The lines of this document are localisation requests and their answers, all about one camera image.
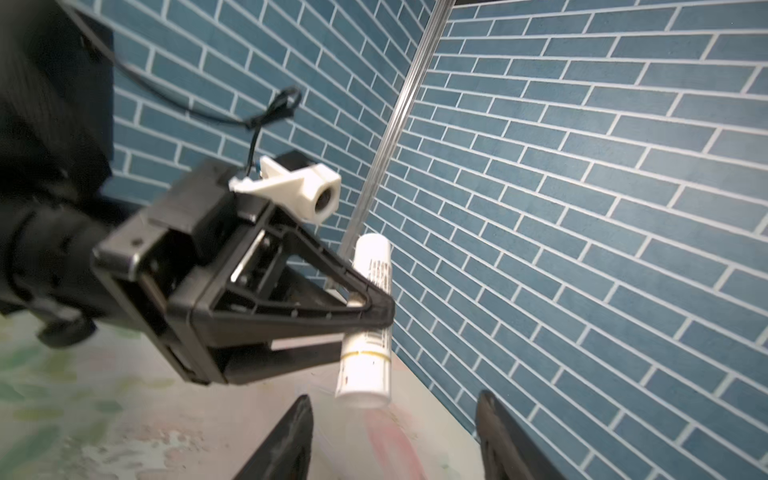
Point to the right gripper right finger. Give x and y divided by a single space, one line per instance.
507 452

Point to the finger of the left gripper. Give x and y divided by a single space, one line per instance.
249 364
271 281

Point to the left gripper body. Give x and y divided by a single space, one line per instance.
147 258

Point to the left corner aluminium post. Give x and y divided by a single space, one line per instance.
402 109

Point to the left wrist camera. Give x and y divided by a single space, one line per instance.
307 189

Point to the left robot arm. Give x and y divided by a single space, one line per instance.
57 70

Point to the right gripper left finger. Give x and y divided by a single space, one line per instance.
286 451

